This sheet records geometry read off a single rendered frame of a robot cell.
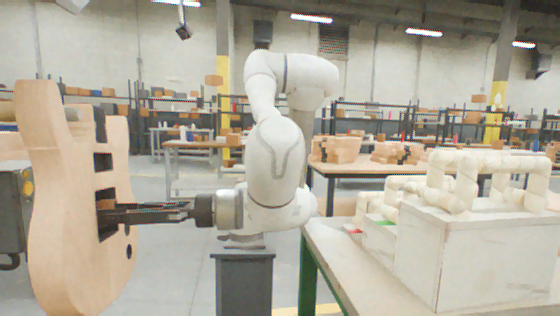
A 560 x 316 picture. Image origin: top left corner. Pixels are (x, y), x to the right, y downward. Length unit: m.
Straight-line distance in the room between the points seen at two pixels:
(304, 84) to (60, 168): 0.73
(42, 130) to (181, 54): 11.37
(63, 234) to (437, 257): 0.60
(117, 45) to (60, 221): 11.83
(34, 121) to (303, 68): 0.73
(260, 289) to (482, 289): 0.98
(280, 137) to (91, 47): 12.15
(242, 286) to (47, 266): 0.94
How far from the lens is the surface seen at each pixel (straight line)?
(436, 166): 0.65
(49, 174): 0.63
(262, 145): 0.52
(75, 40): 12.77
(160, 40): 12.11
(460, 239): 0.60
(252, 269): 1.40
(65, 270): 0.62
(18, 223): 0.99
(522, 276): 0.74
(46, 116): 0.60
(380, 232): 0.77
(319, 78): 1.09
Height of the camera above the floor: 1.26
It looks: 10 degrees down
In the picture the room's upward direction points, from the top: 3 degrees clockwise
